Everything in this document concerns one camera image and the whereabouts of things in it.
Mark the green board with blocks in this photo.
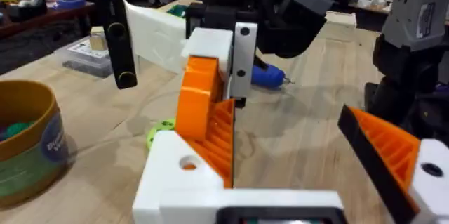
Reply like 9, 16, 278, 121
166, 4, 189, 18

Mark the green disc with holes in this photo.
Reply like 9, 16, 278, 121
146, 118, 177, 152

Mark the pale wooden box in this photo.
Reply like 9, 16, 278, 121
324, 10, 358, 29

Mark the bare white left gripper left finger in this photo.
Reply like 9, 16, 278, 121
132, 131, 226, 224

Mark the orange ribbed wedge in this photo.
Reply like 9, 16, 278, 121
185, 98, 236, 189

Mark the heap of white parts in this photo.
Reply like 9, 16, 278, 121
349, 0, 394, 11

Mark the small wooden block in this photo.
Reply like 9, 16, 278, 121
88, 25, 108, 51

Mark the finger of the white orange right gripper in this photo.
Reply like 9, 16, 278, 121
229, 22, 259, 110
175, 27, 234, 143

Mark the dark wooden side table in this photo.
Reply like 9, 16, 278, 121
0, 0, 96, 39

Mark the blue tape roll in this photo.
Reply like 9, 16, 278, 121
55, 0, 87, 11

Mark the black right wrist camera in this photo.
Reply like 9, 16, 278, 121
94, 0, 138, 90

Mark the upright flat wrist plate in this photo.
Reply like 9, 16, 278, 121
123, 0, 187, 74

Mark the yellow tub with toys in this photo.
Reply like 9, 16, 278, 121
0, 79, 70, 208

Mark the white orange left gripper right finger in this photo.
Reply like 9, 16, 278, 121
337, 104, 449, 224

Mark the blue electric screwdriver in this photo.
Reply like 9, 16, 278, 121
250, 57, 296, 90

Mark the clear plastic box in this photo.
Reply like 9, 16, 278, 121
53, 36, 115, 79

